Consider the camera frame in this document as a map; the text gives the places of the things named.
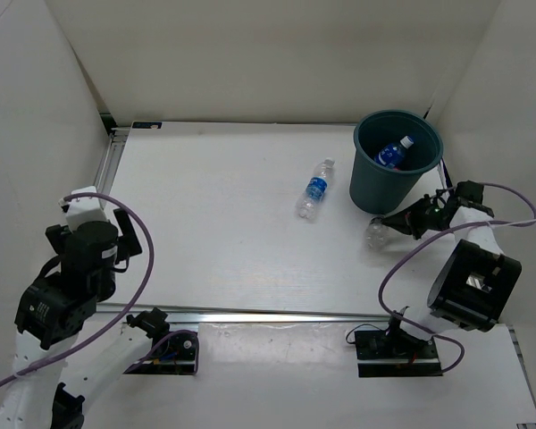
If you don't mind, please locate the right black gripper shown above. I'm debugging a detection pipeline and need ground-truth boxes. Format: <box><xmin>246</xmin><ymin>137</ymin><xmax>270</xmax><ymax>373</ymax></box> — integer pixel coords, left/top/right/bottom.
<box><xmin>381</xmin><ymin>194</ymin><xmax>452</xmax><ymax>240</ymax></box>

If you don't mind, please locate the black label clear bottle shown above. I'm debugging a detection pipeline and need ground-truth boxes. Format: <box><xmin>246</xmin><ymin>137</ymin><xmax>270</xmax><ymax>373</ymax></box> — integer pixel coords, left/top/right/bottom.
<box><xmin>364</xmin><ymin>216</ymin><xmax>393</xmax><ymax>251</ymax></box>

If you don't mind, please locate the large blue label bottle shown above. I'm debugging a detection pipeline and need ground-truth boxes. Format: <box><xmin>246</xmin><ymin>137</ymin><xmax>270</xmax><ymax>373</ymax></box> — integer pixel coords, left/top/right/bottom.
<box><xmin>373</xmin><ymin>136</ymin><xmax>415</xmax><ymax>168</ymax></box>

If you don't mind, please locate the small blue label bottle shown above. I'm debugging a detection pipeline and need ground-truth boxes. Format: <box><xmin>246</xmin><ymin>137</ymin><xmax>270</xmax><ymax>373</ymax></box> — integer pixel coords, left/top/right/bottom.
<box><xmin>296</xmin><ymin>158</ymin><xmax>335</xmax><ymax>220</ymax></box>

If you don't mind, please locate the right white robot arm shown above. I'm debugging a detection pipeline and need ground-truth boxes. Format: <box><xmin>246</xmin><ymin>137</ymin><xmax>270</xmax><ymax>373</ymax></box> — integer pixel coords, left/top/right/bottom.
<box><xmin>375</xmin><ymin>181</ymin><xmax>522</xmax><ymax>358</ymax></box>

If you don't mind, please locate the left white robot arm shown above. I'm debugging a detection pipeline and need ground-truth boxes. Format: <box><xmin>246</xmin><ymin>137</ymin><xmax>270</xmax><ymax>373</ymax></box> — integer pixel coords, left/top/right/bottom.
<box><xmin>0</xmin><ymin>208</ymin><xmax>170</xmax><ymax>428</ymax></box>

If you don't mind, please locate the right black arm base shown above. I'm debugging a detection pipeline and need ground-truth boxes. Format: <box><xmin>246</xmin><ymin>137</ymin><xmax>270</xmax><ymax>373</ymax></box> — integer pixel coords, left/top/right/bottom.
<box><xmin>345</xmin><ymin>316</ymin><xmax>442</xmax><ymax>378</ymax></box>

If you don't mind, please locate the dark teal plastic bin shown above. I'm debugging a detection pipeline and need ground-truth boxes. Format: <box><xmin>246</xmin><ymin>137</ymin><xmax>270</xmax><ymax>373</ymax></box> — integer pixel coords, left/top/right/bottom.
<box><xmin>349</xmin><ymin>110</ymin><xmax>443</xmax><ymax>215</ymax></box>

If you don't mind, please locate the blue corner sticker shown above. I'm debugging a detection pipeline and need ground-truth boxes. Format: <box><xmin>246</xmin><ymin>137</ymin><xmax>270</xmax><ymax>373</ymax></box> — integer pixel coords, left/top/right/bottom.
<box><xmin>131</xmin><ymin>122</ymin><xmax>163</xmax><ymax>130</ymax></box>

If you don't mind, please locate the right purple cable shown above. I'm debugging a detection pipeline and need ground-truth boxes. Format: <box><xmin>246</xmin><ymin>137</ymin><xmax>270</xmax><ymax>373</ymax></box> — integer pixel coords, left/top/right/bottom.
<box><xmin>377</xmin><ymin>181</ymin><xmax>536</xmax><ymax>374</ymax></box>

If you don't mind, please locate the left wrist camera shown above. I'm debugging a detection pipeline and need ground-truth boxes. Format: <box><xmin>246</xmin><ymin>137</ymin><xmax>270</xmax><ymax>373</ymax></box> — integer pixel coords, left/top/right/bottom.
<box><xmin>59</xmin><ymin>197</ymin><xmax>108</xmax><ymax>232</ymax></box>

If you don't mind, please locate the aluminium front rail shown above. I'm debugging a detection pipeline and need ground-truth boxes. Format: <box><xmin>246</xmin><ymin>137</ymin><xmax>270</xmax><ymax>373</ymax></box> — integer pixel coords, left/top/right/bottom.
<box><xmin>96</xmin><ymin>303</ymin><xmax>394</xmax><ymax>324</ymax></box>

